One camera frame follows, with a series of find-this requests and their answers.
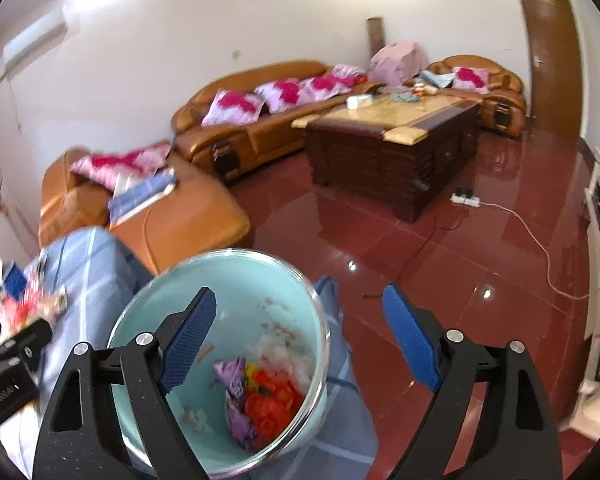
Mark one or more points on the brown leather armchair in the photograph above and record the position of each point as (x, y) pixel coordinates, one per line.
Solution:
(505, 100)

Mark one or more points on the folded blue plaid cloth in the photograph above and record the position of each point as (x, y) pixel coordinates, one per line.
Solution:
(140, 195)

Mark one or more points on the yellow wrapper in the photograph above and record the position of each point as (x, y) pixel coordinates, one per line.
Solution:
(251, 372)

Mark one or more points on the red jar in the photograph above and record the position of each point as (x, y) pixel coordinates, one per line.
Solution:
(420, 88)

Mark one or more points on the pink cloth covered fan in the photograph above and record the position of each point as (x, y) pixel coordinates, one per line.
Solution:
(397, 62)

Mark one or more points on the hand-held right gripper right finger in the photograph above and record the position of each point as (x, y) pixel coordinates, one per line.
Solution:
(410, 340)

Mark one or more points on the red gold patterned wrapper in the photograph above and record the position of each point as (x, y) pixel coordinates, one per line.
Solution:
(22, 307)

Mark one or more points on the brown leather chaise sofa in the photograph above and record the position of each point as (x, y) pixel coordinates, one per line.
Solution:
(195, 220)

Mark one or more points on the brown wooden door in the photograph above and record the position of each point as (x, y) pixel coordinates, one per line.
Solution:
(550, 60)

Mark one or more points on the brown rolled mat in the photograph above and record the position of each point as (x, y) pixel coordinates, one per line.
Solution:
(375, 35)

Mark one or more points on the brown leather three-seat sofa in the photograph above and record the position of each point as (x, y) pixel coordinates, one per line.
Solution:
(260, 140)

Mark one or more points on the white cabinet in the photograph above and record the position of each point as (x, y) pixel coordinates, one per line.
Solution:
(597, 340)

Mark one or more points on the purple wrapper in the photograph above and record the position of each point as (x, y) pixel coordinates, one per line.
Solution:
(235, 410)

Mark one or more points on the blue carton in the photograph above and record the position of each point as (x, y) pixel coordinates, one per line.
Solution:
(15, 280)

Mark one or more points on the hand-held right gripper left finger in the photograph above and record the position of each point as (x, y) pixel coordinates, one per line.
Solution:
(190, 340)

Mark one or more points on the white power strip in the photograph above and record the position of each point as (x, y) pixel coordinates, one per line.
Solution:
(467, 201)

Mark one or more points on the white folded cloth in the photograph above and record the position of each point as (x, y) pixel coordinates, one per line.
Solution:
(126, 181)

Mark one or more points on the light blue cloth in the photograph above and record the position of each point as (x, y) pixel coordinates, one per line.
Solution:
(437, 79)

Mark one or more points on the long pink floral pillow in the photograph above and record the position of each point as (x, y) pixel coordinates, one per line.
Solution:
(115, 162)

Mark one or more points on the pile of wrapped candies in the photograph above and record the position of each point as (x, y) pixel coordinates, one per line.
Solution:
(404, 97)

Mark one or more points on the white tissue box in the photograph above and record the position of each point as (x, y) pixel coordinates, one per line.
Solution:
(358, 102)

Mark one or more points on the dark wooden coffee table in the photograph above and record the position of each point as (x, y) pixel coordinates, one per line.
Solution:
(380, 160)

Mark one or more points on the pink folded blanket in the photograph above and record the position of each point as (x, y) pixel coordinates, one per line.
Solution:
(350, 72)

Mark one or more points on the teal enamel basin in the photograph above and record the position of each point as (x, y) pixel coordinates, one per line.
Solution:
(280, 285)

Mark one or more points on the white air conditioner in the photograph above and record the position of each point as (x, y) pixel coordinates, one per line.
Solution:
(30, 45)

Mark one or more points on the blue plaid tablecloth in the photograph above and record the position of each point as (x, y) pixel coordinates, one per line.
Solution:
(95, 270)

